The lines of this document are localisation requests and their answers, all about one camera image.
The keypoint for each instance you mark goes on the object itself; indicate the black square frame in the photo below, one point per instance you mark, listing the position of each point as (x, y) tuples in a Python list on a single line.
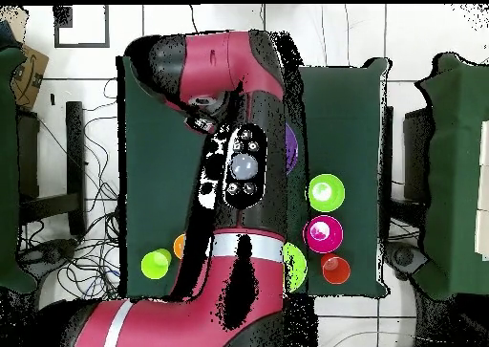
[(55, 37)]

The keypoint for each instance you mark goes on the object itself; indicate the dark green table cloth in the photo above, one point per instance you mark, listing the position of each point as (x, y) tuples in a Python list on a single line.
[(344, 133)]

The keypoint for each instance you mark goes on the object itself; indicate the small green bowl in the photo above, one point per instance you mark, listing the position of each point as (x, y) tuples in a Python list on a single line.
[(326, 199)]

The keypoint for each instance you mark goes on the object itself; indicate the green cloth side table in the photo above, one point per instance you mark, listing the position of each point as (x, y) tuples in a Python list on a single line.
[(7, 171), (458, 171)]

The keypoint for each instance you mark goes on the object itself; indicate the large green bowl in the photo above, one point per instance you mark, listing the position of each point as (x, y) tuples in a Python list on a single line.
[(296, 264)]

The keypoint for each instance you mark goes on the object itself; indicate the orange cup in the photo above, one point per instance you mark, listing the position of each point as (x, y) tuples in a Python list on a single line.
[(178, 246)]

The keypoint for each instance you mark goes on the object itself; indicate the black stand frame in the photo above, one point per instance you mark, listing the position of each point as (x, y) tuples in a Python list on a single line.
[(75, 152), (416, 152)]

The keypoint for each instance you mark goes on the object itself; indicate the cardboard box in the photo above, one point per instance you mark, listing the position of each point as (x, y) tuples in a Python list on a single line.
[(28, 75)]

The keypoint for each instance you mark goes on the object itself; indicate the purple bowl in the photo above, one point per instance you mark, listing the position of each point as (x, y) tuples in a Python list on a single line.
[(291, 148)]

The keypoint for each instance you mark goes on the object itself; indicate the red-orange cup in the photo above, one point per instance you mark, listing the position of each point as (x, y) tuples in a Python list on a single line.
[(336, 270)]

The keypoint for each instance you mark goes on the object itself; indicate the white box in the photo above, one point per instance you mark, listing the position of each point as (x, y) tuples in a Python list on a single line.
[(483, 209)]

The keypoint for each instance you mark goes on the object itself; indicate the lime yellow cup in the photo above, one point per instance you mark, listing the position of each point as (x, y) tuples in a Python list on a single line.
[(153, 266)]

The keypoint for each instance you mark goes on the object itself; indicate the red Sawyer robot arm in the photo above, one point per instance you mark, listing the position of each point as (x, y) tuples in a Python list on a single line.
[(229, 286)]

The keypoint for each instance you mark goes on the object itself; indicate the pink bowl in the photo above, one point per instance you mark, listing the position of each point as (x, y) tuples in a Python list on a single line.
[(328, 242)]

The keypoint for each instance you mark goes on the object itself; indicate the black caster base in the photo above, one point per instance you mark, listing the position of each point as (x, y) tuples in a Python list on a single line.
[(49, 251)]

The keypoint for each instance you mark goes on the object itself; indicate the grey caster base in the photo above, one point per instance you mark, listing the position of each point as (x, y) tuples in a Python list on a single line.
[(405, 257)]

